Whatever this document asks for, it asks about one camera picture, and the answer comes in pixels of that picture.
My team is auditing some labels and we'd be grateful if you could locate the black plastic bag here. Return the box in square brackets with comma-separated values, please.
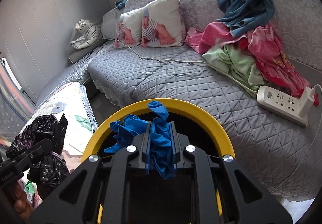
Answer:
[1, 115, 69, 199]

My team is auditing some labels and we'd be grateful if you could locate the blue rubber glove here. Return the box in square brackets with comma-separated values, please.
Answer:
[104, 100, 176, 180]

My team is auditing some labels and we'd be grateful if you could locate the left hand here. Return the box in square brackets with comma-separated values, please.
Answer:
[13, 181, 33, 222]

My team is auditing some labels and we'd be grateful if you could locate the cartoon patterned quilt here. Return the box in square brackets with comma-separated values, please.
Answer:
[26, 82, 98, 174]

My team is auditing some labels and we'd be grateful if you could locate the striped sheet covered cabinet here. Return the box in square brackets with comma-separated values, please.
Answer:
[0, 63, 34, 146]

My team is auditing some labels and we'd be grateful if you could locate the grey quilted sofa cover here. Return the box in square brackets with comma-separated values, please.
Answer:
[35, 0, 322, 202]

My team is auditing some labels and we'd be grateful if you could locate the white power strip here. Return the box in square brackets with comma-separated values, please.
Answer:
[257, 86, 308, 127]

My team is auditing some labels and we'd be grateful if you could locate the white charger plug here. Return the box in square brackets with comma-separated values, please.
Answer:
[298, 84, 321, 117]

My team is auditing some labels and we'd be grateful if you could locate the grey bolster pillow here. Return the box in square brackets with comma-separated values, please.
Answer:
[68, 39, 106, 64]

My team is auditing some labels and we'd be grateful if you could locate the pink and green blanket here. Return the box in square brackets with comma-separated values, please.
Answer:
[185, 22, 310, 98]

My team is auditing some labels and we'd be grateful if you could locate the white tiger plush toy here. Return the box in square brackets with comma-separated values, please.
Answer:
[69, 19, 103, 50]

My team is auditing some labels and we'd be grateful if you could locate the left baby print pillow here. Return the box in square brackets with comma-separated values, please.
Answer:
[114, 8, 142, 48]

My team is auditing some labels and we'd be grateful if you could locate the baby print pillow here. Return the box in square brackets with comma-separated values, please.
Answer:
[141, 0, 186, 47]
[114, 8, 142, 48]

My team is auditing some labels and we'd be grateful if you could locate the right baby print pillow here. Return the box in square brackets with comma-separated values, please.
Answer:
[141, 0, 186, 47]

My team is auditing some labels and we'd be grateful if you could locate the white power cable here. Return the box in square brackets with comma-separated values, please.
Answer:
[117, 35, 259, 96]

